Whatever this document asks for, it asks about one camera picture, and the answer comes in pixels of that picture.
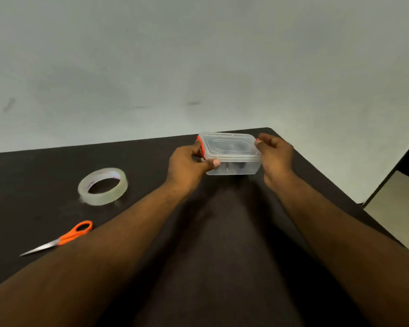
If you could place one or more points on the person's right hand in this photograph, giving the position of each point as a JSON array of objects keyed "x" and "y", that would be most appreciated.
[{"x": 276, "y": 160}]

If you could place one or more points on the person's left hand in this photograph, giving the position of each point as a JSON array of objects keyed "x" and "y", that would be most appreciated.
[{"x": 185, "y": 168}]

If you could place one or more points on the clear plastic box red latches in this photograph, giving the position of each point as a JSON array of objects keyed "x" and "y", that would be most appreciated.
[{"x": 231, "y": 170}]

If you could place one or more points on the clear tape roll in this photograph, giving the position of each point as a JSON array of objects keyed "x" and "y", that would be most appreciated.
[{"x": 85, "y": 195}]

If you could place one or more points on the person's right forearm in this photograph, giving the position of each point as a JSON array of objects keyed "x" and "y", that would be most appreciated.
[{"x": 354, "y": 248}]

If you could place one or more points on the person's left forearm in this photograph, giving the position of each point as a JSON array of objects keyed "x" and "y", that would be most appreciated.
[{"x": 88, "y": 262}]

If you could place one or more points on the black door frame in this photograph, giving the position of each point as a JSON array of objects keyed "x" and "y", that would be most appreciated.
[{"x": 405, "y": 163}]

